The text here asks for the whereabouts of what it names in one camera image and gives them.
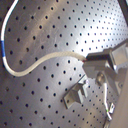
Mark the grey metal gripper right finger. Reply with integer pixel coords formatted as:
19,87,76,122
86,49,115,64

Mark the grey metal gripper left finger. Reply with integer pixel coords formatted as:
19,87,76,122
83,61,127,95

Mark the white braided cable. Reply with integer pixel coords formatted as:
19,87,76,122
0,0,88,78

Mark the thin white wire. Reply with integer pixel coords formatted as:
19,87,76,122
102,82,113,122

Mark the metal cable routing clip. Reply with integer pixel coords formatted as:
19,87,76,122
64,75,89,109

